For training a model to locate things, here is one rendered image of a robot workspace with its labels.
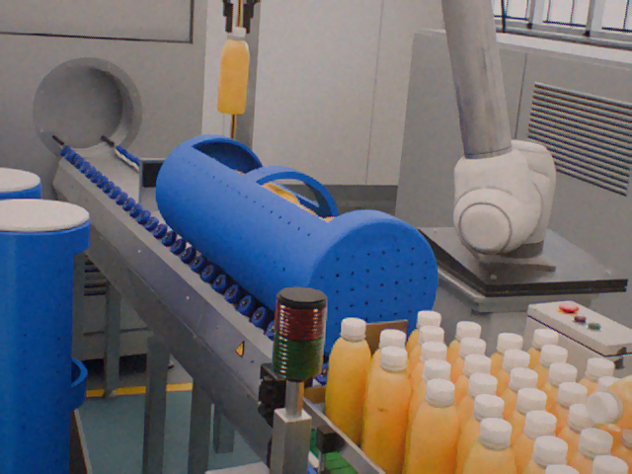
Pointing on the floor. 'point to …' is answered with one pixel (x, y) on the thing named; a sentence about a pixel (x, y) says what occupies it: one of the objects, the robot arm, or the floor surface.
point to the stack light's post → (290, 443)
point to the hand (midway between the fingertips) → (238, 18)
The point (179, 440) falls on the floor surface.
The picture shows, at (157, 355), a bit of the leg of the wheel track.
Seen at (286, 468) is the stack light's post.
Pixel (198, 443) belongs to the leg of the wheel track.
